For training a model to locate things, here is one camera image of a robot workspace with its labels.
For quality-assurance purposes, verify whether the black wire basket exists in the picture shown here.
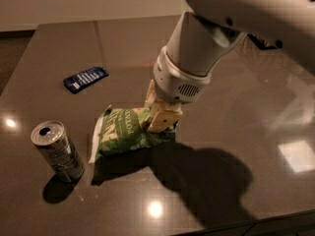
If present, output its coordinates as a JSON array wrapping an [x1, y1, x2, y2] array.
[[247, 33, 276, 50]]

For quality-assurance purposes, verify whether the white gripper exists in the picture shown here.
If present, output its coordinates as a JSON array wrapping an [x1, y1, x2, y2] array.
[[144, 46, 211, 133]]

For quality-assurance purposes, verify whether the silver redbull can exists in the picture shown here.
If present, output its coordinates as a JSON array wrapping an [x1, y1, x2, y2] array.
[[31, 120, 84, 183]]

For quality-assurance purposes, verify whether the green jalapeno chip bag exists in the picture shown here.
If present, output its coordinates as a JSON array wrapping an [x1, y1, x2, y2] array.
[[89, 106, 177, 163]]

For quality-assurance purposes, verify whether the blue striped snack packet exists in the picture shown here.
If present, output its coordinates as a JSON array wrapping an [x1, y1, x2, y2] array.
[[63, 67, 109, 94]]

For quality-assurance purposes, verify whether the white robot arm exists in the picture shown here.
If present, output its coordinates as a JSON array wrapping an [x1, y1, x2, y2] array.
[[145, 0, 315, 133]]

